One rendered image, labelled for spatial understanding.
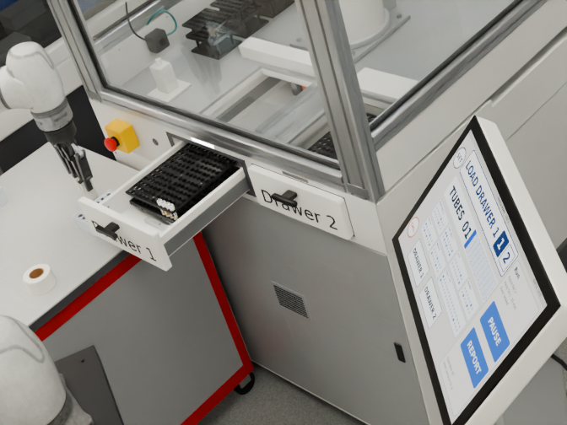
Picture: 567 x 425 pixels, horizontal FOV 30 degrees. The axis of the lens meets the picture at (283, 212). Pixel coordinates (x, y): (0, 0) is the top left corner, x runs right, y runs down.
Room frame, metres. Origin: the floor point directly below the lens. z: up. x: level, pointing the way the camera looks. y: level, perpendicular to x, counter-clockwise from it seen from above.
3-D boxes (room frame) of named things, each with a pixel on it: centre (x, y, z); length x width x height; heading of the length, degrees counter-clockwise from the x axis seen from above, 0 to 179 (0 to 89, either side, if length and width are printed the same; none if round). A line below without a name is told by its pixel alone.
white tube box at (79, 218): (2.26, 0.44, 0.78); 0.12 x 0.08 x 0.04; 124
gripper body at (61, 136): (2.27, 0.45, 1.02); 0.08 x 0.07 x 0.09; 33
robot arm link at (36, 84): (2.27, 0.47, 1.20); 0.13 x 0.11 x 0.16; 78
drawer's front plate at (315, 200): (1.92, -0.04, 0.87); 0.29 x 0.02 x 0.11; 36
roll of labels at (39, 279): (2.07, 0.61, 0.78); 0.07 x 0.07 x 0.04
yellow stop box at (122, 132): (2.44, 0.35, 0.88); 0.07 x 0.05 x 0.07; 36
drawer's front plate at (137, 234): (2.02, 0.37, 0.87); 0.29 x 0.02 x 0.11; 36
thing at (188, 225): (2.14, 0.20, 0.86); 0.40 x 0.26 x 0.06; 126
